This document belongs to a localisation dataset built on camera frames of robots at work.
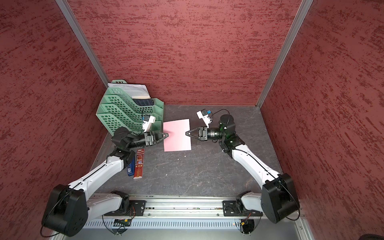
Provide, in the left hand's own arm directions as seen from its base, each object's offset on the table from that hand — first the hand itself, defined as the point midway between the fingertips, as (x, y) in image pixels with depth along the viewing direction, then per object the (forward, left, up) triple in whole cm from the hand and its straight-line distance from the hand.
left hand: (168, 138), depth 68 cm
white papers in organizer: (+39, +27, -5) cm, 48 cm away
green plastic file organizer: (+24, +34, -6) cm, 42 cm away
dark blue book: (+39, +25, -15) cm, 49 cm away
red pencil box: (-3, +21, -28) cm, 35 cm away
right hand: (0, -9, +1) cm, 9 cm away
